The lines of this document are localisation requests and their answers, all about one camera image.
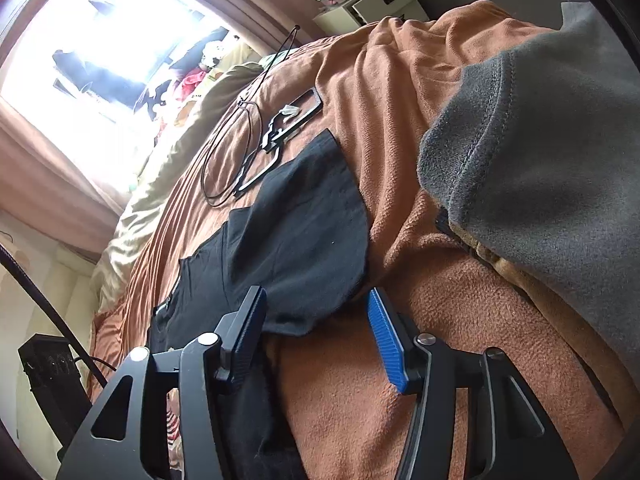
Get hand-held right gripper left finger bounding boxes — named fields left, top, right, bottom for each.
left=57, top=285, right=268, bottom=480

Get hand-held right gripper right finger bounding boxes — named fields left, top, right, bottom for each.
left=366, top=287, right=581, bottom=480

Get black garment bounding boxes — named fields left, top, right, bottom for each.
left=147, top=129, right=371, bottom=480

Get pile of colourful clothes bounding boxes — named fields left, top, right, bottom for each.
left=135, top=25, right=241, bottom=126

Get red striped cloth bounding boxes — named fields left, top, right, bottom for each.
left=162, top=390, right=183, bottom=471

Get tan folded garment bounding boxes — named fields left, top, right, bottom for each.
left=435, top=210, right=626, bottom=411

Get brown pink curtain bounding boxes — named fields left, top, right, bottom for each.
left=0, top=95, right=126, bottom=261
left=145, top=0, right=321, bottom=56

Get orange blanket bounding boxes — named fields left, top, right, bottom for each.
left=87, top=0, right=626, bottom=480

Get grey folded garment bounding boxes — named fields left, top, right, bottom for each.
left=417, top=2, right=640, bottom=386

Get window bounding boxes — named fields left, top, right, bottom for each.
left=0, top=0, right=241, bottom=201

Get cream nightstand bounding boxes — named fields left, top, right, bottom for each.
left=312, top=0, right=426, bottom=36

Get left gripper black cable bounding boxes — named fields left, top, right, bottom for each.
left=75, top=356, right=118, bottom=375

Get thin black cable loop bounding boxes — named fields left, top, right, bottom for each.
left=200, top=25, right=301, bottom=208

